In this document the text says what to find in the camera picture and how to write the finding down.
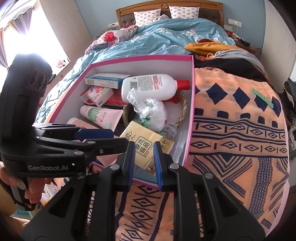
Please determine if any white pink-dotted pillow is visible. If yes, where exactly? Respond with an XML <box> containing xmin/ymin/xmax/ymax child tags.
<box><xmin>169</xmin><ymin>6</ymin><xmax>200</xmax><ymax>19</ymax></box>
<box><xmin>134</xmin><ymin>9</ymin><xmax>162</xmax><ymax>26</ymax></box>

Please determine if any green nail file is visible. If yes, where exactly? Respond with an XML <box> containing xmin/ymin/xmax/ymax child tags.
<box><xmin>253</xmin><ymin>89</ymin><xmax>274</xmax><ymax>108</ymax></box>

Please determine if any black garment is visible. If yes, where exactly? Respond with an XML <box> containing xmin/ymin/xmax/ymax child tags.
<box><xmin>195</xmin><ymin>58</ymin><xmax>270</xmax><ymax>81</ymax></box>

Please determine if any pile of clothes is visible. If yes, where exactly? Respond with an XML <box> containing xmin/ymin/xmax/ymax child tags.
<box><xmin>281</xmin><ymin>77</ymin><xmax>296</xmax><ymax>160</ymax></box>

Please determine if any yellow garment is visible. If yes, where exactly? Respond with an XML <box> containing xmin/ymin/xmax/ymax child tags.
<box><xmin>184</xmin><ymin>42</ymin><xmax>238</xmax><ymax>57</ymax></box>

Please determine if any blue floral duvet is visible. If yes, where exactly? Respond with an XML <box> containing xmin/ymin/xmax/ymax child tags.
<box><xmin>35</xmin><ymin>17</ymin><xmax>236</xmax><ymax>123</ymax></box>

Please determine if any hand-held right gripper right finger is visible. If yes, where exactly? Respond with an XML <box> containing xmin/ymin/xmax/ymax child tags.
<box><xmin>153</xmin><ymin>141</ymin><xmax>266</xmax><ymax>241</ymax></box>

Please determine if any yellow tissue pack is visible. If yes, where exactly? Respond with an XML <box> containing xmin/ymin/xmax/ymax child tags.
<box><xmin>120</xmin><ymin>120</ymin><xmax>175</xmax><ymax>175</ymax></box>

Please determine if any white red floral quilt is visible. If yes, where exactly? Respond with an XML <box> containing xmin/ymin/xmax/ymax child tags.
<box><xmin>84</xmin><ymin>24</ymin><xmax>139</xmax><ymax>55</ymax></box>

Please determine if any red packet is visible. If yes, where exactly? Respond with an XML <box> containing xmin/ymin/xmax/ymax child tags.
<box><xmin>106</xmin><ymin>89</ymin><xmax>130</xmax><ymax>106</ymax></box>

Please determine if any orange patterned blanket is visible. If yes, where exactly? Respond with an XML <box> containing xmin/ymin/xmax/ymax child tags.
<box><xmin>88</xmin><ymin>67</ymin><xmax>290</xmax><ymax>241</ymax></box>

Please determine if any pink green cream tube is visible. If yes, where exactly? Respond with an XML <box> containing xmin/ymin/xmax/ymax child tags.
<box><xmin>80</xmin><ymin>105</ymin><xmax>124</xmax><ymax>130</ymax></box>

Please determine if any grey garment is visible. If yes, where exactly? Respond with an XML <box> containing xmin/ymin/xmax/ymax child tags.
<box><xmin>213</xmin><ymin>49</ymin><xmax>262</xmax><ymax>67</ymax></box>

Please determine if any sheer window curtain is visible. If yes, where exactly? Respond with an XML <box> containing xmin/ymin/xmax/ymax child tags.
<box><xmin>0</xmin><ymin>0</ymin><xmax>31</xmax><ymax>67</ymax></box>

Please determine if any dark bedside table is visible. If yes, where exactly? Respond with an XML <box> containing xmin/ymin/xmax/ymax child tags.
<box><xmin>224</xmin><ymin>28</ymin><xmax>255</xmax><ymax>54</ymax></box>

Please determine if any white lotion bottle red cap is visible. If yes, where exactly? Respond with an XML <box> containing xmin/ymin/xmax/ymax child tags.
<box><xmin>121</xmin><ymin>74</ymin><xmax>190</xmax><ymax>103</ymax></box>

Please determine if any wooden bed headboard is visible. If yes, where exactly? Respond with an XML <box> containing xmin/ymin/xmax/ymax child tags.
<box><xmin>116</xmin><ymin>0</ymin><xmax>224</xmax><ymax>28</ymax></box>

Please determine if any pink floral tissue packet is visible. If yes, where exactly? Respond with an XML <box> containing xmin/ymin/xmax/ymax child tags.
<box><xmin>81</xmin><ymin>85</ymin><xmax>114</xmax><ymax>107</ymax></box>

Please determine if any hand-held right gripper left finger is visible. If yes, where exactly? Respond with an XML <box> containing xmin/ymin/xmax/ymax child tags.
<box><xmin>21</xmin><ymin>141</ymin><xmax>136</xmax><ymax>241</ymax></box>

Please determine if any white teal medicine box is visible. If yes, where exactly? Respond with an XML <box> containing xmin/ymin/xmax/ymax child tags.
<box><xmin>85</xmin><ymin>73</ymin><xmax>132</xmax><ymax>90</ymax></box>

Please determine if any person's left hand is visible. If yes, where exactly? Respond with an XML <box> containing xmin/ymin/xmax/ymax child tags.
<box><xmin>0</xmin><ymin>166</ymin><xmax>55</xmax><ymax>205</ymax></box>

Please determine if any pink cardboard box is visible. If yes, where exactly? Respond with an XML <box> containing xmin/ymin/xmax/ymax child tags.
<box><xmin>44</xmin><ymin>54</ymin><xmax>196</xmax><ymax>188</ymax></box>

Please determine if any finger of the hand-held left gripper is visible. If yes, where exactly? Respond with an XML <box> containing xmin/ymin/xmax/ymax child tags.
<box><xmin>35</xmin><ymin>137</ymin><xmax>129</xmax><ymax>173</ymax></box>
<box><xmin>32</xmin><ymin>123</ymin><xmax>115</xmax><ymax>141</ymax></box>

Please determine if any crumpled white plastic bag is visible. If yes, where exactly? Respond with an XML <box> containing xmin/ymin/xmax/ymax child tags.
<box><xmin>127</xmin><ymin>88</ymin><xmax>177</xmax><ymax>137</ymax></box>

